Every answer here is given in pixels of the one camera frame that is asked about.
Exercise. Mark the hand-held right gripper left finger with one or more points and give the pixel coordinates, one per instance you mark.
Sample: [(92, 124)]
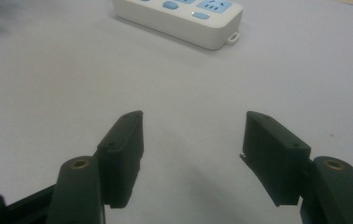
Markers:
[(120, 161)]

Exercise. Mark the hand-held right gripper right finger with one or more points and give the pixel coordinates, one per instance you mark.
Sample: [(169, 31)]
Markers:
[(277, 161)]

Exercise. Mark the white power strip blue sockets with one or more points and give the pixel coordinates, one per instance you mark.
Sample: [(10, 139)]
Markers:
[(184, 18)]

